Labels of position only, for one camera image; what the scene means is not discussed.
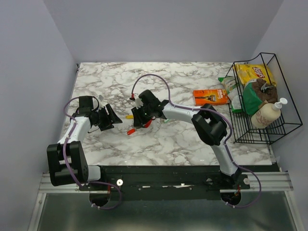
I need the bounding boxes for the black wire rack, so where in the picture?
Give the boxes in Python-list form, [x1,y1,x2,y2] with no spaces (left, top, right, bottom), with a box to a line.
[226,52,303,145]

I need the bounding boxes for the cream lotion pump bottle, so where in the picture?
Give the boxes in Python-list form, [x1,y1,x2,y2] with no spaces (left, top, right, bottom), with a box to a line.
[251,98,288,129]

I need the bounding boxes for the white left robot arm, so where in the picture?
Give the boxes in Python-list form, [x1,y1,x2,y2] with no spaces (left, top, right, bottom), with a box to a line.
[47,96,122,190]

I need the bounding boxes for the orange razor box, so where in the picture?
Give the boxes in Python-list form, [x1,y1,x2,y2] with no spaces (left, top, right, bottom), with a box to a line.
[193,89,229,106]

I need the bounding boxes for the white green snack bag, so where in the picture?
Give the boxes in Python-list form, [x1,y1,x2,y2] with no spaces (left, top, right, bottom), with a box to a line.
[218,76,243,113]

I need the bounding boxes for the brown crumpled bag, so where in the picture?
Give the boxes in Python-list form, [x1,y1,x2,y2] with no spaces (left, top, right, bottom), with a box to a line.
[253,78,278,103]

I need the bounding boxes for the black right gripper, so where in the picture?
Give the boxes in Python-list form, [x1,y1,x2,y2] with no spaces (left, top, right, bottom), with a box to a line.
[130,104,153,128]

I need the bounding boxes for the red key tag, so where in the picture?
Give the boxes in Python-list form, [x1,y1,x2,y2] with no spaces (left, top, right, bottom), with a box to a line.
[127,128,136,135]

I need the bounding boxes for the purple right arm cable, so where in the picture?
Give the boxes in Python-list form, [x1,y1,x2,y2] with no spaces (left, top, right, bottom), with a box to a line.
[131,74,262,209]

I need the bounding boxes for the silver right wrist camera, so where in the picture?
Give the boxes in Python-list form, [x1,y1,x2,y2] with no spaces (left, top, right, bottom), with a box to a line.
[134,95,143,109]

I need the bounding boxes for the yellow chips bag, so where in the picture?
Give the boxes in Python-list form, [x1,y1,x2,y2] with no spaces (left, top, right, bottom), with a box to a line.
[233,64,277,86]

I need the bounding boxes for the red handled steel key organizer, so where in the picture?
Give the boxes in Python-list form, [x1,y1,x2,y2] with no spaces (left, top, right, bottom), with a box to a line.
[143,120,152,128]

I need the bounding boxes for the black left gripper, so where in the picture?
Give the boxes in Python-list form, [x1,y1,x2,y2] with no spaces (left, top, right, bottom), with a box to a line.
[93,103,122,131]

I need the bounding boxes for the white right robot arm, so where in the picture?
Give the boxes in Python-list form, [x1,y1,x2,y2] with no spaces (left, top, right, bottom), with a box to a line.
[130,90,241,189]

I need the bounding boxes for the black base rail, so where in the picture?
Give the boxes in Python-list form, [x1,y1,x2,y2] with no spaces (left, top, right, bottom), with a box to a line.
[79,165,251,202]

